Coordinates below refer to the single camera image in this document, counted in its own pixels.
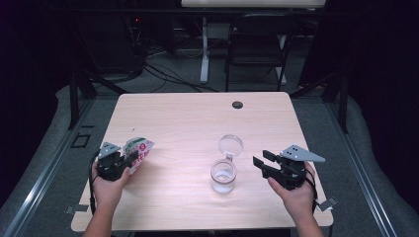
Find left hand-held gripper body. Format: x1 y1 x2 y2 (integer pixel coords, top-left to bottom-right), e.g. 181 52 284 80
96 141 130 182

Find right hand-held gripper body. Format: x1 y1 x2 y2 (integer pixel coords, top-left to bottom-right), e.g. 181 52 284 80
266 144 326 192

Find pink plastic bag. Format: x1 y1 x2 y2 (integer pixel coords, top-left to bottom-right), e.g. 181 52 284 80
123 136 155 176

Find clear glass jar with lid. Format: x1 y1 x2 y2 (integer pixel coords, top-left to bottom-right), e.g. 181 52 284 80
210 133 245 195

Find person's left hand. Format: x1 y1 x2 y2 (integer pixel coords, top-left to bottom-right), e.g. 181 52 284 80
91 162 131 211

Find person's right hand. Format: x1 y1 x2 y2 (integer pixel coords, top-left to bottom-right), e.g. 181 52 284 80
267 161 318 222

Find grey tape piece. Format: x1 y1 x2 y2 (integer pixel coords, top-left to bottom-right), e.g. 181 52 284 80
64 203 90 215
316 197 339 212

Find black metal stand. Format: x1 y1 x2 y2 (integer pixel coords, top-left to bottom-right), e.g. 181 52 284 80
290 70 350 134
67 65 129 130

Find black folding chair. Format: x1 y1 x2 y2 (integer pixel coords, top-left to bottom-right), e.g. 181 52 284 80
225 13 299 93

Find dark equipment with red light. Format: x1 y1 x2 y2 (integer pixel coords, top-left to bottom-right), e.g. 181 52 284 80
75 13 146 75

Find white standing desk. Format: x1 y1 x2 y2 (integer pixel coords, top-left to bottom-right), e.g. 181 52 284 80
181 0 326 86

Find left hand-held gripper cable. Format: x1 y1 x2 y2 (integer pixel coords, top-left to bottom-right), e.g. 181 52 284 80
88 150 101 215

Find hand-held gripper cable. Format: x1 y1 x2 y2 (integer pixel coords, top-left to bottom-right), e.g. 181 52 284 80
88 150 101 215
304 169 320 212

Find right hand-held gripper cable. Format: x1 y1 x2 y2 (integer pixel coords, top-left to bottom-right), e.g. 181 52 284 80
304 169 320 212

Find aluminium floor rail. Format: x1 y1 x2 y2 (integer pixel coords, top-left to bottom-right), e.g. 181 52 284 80
324 98 399 237
3 98 95 237

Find black floor cables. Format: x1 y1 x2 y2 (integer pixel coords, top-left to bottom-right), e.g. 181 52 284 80
142 62 218 93

